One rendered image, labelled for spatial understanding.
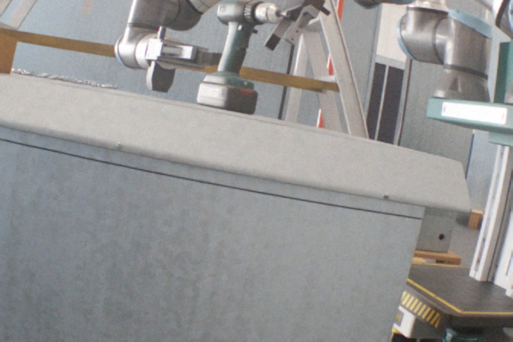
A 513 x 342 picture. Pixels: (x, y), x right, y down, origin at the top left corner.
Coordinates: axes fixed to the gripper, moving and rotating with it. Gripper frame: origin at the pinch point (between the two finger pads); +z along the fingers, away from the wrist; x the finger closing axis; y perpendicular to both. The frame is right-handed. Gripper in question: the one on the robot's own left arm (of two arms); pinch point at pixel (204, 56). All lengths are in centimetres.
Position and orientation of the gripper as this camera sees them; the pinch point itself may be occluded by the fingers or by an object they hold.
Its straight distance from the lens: 168.8
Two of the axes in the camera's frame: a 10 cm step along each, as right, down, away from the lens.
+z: 6.1, 1.5, -7.8
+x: 7.7, 1.2, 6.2
